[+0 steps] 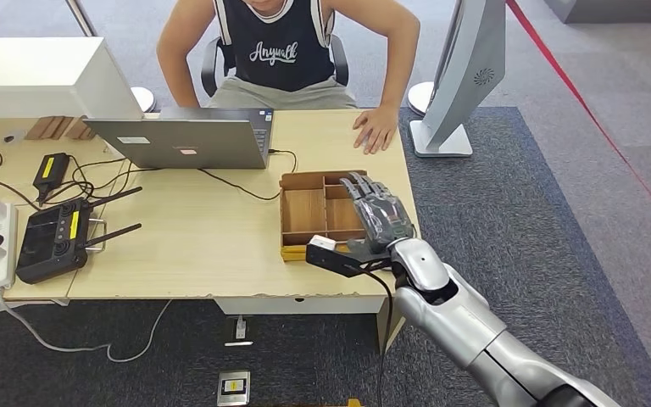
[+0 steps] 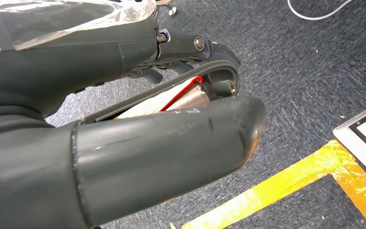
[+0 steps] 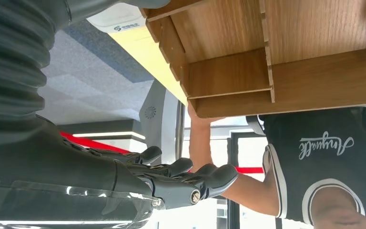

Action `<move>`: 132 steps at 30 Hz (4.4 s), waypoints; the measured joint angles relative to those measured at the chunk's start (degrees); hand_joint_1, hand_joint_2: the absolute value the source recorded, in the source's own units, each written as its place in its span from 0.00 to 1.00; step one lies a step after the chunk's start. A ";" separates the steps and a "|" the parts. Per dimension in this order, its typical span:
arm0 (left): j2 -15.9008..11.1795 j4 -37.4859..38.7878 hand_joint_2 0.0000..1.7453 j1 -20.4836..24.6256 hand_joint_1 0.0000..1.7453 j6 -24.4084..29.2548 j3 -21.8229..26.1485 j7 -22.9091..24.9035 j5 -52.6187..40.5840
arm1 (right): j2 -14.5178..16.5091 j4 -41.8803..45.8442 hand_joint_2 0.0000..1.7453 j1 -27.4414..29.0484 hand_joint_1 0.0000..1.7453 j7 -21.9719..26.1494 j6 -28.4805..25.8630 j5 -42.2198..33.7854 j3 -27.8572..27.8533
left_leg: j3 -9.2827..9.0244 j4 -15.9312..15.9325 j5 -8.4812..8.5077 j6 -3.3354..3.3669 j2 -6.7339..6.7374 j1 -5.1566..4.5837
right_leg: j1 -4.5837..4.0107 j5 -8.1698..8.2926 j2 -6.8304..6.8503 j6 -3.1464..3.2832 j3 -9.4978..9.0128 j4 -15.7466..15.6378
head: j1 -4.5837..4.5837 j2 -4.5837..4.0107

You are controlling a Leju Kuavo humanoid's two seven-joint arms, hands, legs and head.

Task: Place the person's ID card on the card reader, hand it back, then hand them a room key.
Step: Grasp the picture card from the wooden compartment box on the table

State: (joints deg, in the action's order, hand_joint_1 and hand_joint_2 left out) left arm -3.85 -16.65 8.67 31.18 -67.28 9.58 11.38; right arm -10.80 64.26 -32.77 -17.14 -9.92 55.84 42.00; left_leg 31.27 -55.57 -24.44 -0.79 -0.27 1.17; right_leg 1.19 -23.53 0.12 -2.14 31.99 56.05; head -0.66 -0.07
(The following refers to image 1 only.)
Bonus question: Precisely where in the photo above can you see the white round stand base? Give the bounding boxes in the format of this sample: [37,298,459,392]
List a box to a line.
[130,86,157,114]
[406,81,436,116]

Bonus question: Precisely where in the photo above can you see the person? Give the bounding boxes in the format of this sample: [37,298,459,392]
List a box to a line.
[155,0,422,155]

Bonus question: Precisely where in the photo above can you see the black office chair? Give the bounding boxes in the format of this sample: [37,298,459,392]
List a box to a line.
[200,33,351,98]

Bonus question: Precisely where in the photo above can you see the black remote controller with antennas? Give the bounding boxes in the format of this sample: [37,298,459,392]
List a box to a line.
[15,186,143,286]

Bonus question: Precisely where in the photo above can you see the yellow object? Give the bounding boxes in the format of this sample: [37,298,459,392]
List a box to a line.
[269,397,364,407]

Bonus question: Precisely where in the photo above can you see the person's left hand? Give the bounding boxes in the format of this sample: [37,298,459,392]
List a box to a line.
[352,108,401,155]

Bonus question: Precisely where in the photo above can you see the silver laptop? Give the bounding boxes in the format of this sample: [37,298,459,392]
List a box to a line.
[82,106,275,170]

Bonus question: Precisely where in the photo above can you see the wooden blocks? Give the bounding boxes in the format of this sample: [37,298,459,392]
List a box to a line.
[24,116,97,142]

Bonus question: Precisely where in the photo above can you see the floor outlet with white plug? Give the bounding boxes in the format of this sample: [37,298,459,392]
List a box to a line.
[225,315,254,348]

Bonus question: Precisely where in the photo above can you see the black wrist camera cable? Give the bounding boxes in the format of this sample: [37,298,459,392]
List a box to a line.
[359,268,395,407]

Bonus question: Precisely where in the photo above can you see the grey stand pole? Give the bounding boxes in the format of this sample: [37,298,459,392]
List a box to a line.
[65,0,99,38]

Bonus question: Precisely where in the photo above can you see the silver monitor on stand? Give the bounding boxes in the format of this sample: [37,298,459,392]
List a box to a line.
[408,0,508,159]

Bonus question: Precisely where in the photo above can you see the wooden desk leg panel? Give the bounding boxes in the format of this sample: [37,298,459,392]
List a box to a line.
[377,296,411,356]

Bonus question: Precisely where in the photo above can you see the black cable tangle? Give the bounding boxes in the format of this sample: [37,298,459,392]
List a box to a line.
[0,137,142,226]

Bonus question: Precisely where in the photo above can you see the wooden compartment tray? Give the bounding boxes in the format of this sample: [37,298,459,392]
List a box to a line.
[278,170,375,264]

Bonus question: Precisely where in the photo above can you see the black adapter with yellow label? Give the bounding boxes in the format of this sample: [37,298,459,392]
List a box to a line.
[32,153,72,206]

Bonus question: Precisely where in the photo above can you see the black laptop charging cable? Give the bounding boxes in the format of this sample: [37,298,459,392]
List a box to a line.
[197,148,298,202]

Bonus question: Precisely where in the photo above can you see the silver floor socket plate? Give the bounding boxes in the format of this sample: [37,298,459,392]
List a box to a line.
[216,369,252,407]

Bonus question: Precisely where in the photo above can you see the white power strip cable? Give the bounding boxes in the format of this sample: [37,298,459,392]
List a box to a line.
[0,291,174,364]

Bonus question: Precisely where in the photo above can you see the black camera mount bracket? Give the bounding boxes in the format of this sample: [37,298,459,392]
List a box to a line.
[305,243,394,279]

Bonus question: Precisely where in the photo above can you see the large white box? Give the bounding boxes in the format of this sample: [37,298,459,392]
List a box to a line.
[0,36,146,120]

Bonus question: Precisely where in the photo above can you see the white desk drawer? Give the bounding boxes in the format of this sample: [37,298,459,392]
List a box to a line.
[214,296,387,315]

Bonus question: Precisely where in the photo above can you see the red barrier tape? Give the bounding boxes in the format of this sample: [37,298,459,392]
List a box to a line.
[506,0,651,240]

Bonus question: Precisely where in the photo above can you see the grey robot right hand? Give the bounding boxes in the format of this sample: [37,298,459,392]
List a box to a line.
[339,170,418,262]

